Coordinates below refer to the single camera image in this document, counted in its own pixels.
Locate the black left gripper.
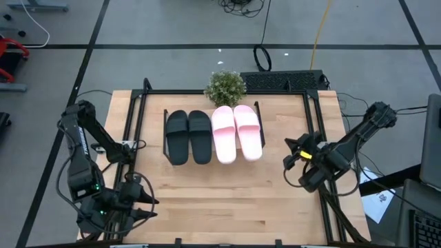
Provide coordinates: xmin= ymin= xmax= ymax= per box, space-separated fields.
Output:
xmin=115 ymin=172 xmax=161 ymax=227

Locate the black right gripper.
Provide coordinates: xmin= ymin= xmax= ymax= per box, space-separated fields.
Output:
xmin=283 ymin=132 xmax=327 ymax=173

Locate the pink rubber slide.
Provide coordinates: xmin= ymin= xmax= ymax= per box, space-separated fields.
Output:
xmin=211 ymin=105 xmax=238 ymax=165
xmin=233 ymin=104 xmax=263 ymax=162

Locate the black rubber slide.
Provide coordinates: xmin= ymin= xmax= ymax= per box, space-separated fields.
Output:
xmin=188 ymin=110 xmax=213 ymax=165
xmin=165 ymin=110 xmax=190 ymax=166

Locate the black keyboard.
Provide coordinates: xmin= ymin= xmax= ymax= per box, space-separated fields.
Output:
xmin=240 ymin=70 xmax=328 ymax=92
xmin=408 ymin=209 xmax=441 ymax=248

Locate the small green potted plant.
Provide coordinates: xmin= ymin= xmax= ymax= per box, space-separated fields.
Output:
xmin=203 ymin=70 xmax=247 ymax=108

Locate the white paper sheet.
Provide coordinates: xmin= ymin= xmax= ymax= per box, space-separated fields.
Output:
xmin=358 ymin=167 xmax=397 ymax=224

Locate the black beam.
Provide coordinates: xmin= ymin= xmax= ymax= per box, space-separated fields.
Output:
xmin=358 ymin=164 xmax=423 ymax=197

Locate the grey laptop lid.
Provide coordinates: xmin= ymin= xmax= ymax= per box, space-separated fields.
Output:
xmin=418 ymin=93 xmax=441 ymax=192

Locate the red and black cart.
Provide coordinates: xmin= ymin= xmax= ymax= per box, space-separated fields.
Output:
xmin=0 ymin=36 xmax=30 ymax=92

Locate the grey furniture foot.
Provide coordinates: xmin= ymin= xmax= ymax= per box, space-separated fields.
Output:
xmin=6 ymin=0 xmax=69 ymax=13

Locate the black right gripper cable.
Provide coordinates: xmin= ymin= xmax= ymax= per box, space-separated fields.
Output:
xmin=282 ymin=161 xmax=361 ymax=198

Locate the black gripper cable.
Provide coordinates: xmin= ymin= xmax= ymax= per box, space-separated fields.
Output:
xmin=123 ymin=171 xmax=157 ymax=235
xmin=282 ymin=161 xmax=361 ymax=198

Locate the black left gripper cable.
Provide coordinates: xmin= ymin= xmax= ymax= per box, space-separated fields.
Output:
xmin=123 ymin=171 xmax=157 ymax=235

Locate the wooden shelf with black frame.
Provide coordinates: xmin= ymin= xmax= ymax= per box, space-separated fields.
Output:
xmin=162 ymin=101 xmax=267 ymax=167

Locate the coiled black floor cable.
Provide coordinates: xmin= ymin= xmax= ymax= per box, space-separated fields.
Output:
xmin=253 ymin=0 xmax=273 ymax=72

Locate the black aluminium table frame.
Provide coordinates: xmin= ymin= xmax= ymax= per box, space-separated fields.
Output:
xmin=77 ymin=78 xmax=371 ymax=248

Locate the yellow cable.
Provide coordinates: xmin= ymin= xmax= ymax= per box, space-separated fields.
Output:
xmin=309 ymin=0 xmax=334 ymax=71

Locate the thin black power cable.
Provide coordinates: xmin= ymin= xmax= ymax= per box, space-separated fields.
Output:
xmin=337 ymin=92 xmax=428 ymax=118

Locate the tangled black cable bundle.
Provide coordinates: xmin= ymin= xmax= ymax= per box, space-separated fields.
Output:
xmin=218 ymin=0 xmax=266 ymax=19

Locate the white floor cable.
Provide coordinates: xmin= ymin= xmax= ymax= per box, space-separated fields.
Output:
xmin=19 ymin=0 xmax=51 ymax=49

